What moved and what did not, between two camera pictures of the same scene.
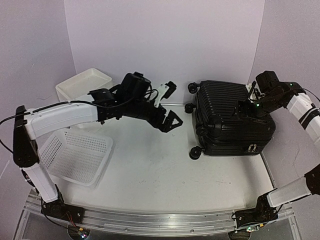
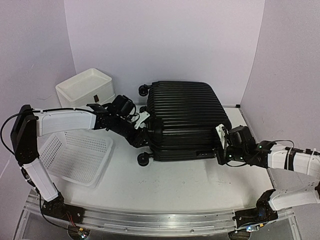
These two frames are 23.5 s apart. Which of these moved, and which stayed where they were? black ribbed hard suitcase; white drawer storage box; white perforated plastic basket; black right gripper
Moved: black ribbed hard suitcase; black right gripper
Stayed: white drawer storage box; white perforated plastic basket
